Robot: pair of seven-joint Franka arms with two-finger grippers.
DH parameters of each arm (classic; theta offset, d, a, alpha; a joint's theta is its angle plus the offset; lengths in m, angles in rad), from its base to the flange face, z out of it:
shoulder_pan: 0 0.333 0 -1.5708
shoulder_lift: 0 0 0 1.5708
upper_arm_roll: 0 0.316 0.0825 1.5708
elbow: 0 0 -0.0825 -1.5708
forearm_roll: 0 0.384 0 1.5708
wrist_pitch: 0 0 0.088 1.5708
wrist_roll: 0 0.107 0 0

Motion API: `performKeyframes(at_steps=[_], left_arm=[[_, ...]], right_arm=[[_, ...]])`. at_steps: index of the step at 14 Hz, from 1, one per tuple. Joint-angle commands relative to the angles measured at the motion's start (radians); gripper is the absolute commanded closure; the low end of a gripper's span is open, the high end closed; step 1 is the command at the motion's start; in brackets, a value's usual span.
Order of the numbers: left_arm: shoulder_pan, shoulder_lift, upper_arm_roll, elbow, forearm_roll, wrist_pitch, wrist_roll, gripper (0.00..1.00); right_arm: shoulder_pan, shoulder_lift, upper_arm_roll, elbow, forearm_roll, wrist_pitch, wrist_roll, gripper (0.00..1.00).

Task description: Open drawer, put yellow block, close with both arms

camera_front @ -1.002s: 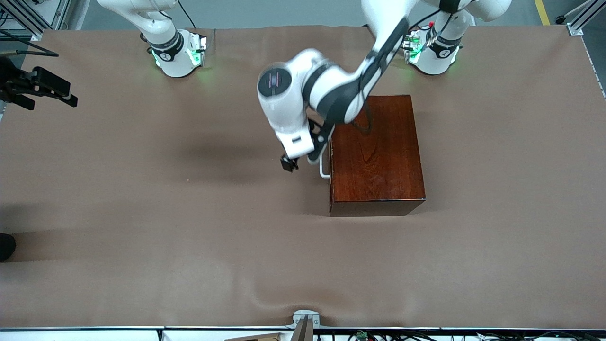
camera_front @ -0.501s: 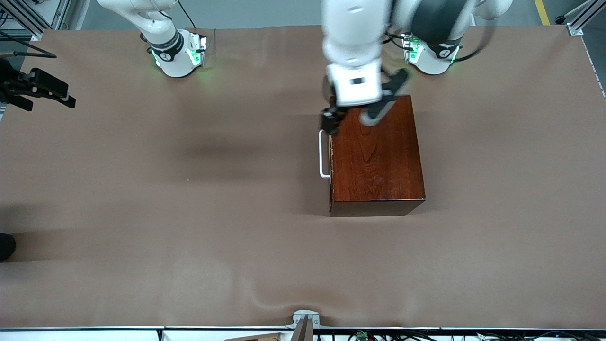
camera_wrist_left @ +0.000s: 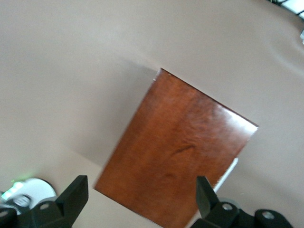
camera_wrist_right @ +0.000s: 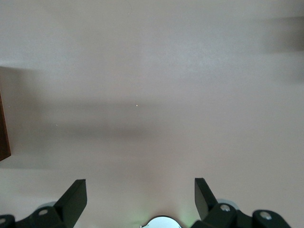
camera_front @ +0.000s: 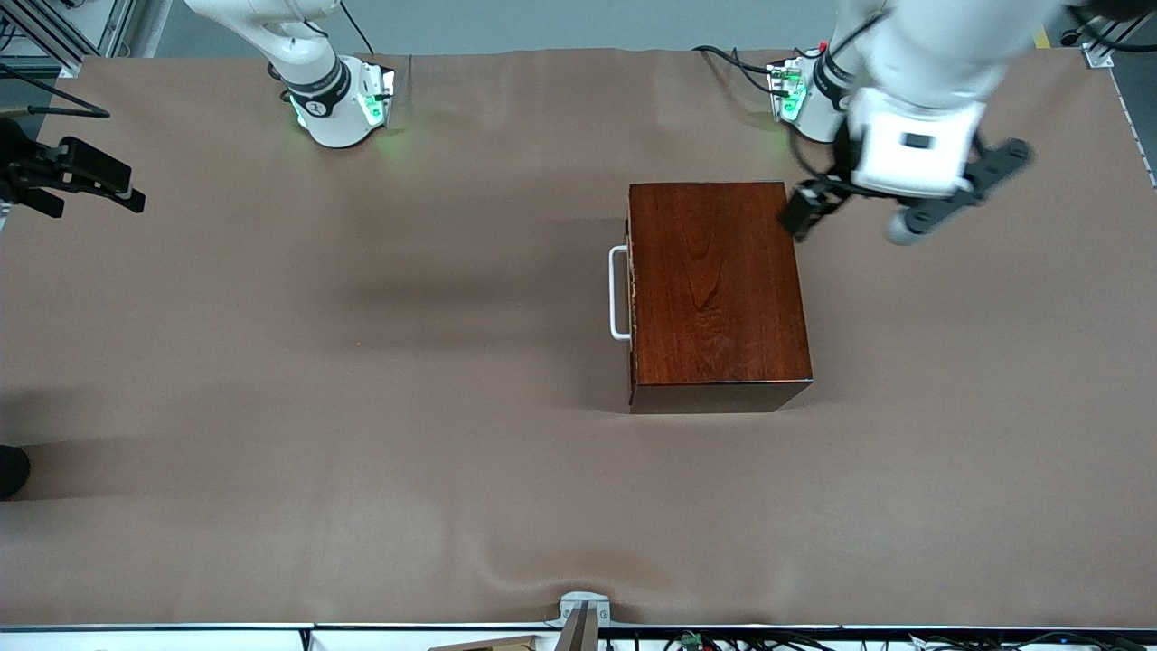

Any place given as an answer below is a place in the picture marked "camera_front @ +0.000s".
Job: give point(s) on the aluminium frame profile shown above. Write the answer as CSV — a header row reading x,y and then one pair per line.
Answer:
x,y
1098,56
54,36

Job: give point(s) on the black round object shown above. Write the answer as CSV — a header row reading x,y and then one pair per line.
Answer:
x,y
11,470

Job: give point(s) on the brown cardboard piece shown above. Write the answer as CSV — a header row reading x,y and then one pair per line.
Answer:
x,y
497,645

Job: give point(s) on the white table frame rail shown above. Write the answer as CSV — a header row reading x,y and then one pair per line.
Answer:
x,y
181,637

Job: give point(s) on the brown table cover cloth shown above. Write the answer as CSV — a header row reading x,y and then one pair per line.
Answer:
x,y
271,407

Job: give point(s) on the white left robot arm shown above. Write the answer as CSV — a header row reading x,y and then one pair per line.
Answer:
x,y
940,45

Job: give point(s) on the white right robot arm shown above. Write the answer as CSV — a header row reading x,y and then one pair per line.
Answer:
x,y
316,90

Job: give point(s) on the grey metal bracket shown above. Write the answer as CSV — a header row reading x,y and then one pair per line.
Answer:
x,y
583,604

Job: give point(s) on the dark brown wooden cabinet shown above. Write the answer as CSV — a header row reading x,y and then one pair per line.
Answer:
x,y
714,289

